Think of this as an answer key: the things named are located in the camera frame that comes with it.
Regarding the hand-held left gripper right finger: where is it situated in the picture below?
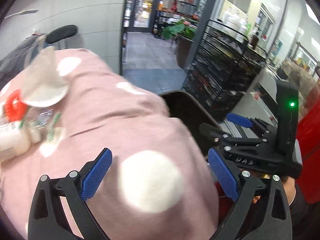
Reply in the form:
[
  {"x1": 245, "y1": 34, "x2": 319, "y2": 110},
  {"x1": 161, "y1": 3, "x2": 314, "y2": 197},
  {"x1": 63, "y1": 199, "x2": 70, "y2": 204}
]
[{"x1": 207, "y1": 147, "x2": 293, "y2": 240}]

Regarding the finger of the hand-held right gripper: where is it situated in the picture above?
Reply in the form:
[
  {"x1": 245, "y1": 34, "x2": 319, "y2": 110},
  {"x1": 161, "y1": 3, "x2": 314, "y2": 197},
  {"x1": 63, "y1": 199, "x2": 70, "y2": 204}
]
[
  {"x1": 199, "y1": 122, "x2": 226, "y2": 142},
  {"x1": 226, "y1": 112, "x2": 276, "y2": 140}
]

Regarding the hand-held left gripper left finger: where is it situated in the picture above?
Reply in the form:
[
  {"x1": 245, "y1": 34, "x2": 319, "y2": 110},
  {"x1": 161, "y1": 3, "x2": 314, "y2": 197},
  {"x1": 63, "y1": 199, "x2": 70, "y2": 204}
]
[{"x1": 27, "y1": 147, "x2": 113, "y2": 240}]

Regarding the dark brown trash bin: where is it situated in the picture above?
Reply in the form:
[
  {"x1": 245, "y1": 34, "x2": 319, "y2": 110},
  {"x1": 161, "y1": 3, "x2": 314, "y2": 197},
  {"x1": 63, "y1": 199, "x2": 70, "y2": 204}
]
[{"x1": 158, "y1": 91, "x2": 223, "y2": 140}]

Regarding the plastic bottle white label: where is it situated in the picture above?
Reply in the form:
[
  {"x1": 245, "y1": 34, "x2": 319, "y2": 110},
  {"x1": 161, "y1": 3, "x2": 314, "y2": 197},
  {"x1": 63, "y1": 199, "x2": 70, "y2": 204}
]
[{"x1": 0, "y1": 120, "x2": 42, "y2": 162}]

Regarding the person's right forearm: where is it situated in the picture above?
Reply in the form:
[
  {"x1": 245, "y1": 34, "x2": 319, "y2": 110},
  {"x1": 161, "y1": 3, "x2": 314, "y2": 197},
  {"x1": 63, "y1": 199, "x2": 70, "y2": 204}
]
[{"x1": 287, "y1": 182, "x2": 320, "y2": 240}]

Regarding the person's right hand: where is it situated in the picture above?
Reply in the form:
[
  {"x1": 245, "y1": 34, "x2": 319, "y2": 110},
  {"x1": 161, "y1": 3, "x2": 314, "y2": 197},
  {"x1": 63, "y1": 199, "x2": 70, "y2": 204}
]
[{"x1": 281, "y1": 178, "x2": 297, "y2": 206}]

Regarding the pink polka dot blanket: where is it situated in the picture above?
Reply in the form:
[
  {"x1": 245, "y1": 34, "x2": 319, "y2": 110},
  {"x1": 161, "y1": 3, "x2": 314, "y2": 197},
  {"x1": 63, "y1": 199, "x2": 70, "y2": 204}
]
[{"x1": 0, "y1": 48, "x2": 220, "y2": 240}]

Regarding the clear green printed wrapper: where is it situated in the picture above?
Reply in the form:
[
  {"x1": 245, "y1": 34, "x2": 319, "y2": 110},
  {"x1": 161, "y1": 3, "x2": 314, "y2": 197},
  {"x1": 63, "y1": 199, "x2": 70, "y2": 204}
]
[{"x1": 30, "y1": 109, "x2": 67, "y2": 143}]

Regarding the dark pump bottle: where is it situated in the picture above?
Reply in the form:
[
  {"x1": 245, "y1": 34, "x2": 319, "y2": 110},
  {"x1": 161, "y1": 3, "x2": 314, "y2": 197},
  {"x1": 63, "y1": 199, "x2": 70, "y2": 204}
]
[{"x1": 250, "y1": 30, "x2": 259, "y2": 49}]

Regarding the dark plant pot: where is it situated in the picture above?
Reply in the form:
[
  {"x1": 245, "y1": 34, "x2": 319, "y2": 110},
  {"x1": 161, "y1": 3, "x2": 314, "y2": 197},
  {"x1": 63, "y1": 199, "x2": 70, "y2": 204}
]
[{"x1": 175, "y1": 35, "x2": 194, "y2": 69}]

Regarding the white pump bottle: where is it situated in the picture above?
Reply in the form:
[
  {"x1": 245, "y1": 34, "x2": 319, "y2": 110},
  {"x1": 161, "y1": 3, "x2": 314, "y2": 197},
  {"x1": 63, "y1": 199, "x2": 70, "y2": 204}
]
[{"x1": 236, "y1": 17, "x2": 248, "y2": 43}]

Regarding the translucent plastic cup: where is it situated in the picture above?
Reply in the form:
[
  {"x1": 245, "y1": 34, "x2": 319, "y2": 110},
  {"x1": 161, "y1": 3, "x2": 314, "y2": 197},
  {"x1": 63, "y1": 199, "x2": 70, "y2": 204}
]
[{"x1": 22, "y1": 46, "x2": 69, "y2": 107}]

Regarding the green potted plant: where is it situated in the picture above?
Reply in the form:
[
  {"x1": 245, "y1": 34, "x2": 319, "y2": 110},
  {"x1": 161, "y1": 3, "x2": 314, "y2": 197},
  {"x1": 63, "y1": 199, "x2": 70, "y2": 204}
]
[{"x1": 161, "y1": 17, "x2": 198, "y2": 40}]

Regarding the red and white wrapper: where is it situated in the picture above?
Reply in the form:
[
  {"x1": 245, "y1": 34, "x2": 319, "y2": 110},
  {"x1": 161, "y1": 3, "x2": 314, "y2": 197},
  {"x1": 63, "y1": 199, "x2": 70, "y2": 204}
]
[{"x1": 4, "y1": 89, "x2": 28, "y2": 121}]

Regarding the glass double door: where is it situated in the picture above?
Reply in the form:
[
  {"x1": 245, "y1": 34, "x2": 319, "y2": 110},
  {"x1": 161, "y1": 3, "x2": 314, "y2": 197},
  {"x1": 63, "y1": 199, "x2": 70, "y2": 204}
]
[{"x1": 127, "y1": 0, "x2": 161, "y2": 33}]

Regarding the black wire rolling cart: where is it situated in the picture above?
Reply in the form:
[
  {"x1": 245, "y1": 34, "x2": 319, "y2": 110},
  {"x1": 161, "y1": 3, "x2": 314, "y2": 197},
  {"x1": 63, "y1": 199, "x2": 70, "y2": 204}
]
[{"x1": 184, "y1": 19, "x2": 269, "y2": 122}]

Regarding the black door frame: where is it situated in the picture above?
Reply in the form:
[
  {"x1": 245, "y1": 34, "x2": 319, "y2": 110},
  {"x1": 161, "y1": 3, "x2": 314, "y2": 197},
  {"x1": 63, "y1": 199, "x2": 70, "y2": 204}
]
[{"x1": 121, "y1": 0, "x2": 218, "y2": 76}]

